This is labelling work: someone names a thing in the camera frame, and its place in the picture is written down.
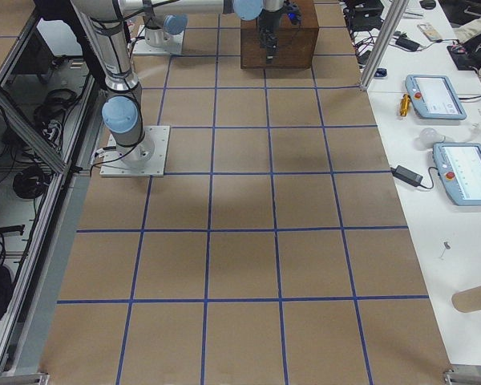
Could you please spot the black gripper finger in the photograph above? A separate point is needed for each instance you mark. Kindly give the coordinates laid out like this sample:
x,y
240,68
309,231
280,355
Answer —
x,y
262,37
270,46

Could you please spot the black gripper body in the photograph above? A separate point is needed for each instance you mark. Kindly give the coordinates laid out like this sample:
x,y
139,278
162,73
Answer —
x,y
268,24

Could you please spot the dark wooden drawer box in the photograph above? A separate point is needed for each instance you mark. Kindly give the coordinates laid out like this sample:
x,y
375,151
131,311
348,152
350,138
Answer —
x,y
296,39

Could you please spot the blue usb hub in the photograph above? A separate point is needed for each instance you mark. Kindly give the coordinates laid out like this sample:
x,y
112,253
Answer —
x,y
380,73

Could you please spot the far blue teach pendant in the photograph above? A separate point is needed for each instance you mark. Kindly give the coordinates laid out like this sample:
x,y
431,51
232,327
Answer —
x,y
433,97

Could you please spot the blue teach pendant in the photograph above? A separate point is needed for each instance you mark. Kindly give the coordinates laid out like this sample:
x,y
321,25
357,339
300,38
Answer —
x,y
459,167
433,97

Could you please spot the white light bulb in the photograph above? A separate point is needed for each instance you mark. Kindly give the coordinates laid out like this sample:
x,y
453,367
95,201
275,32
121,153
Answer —
x,y
428,137

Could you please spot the black power adapter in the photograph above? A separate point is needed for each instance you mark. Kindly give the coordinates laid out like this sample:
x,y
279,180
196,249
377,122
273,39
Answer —
x,y
404,174

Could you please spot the near blue teach pendant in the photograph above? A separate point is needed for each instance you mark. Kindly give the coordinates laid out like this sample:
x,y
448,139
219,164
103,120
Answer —
x,y
459,167

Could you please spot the cardboard tube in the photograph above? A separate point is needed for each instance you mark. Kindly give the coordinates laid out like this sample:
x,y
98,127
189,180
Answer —
x,y
467,301

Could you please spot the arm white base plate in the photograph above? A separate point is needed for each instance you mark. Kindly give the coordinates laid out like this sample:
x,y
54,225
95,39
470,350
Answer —
x,y
147,159
141,46

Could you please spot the aluminium frame post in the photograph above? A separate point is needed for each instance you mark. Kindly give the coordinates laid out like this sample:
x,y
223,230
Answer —
x,y
389,26

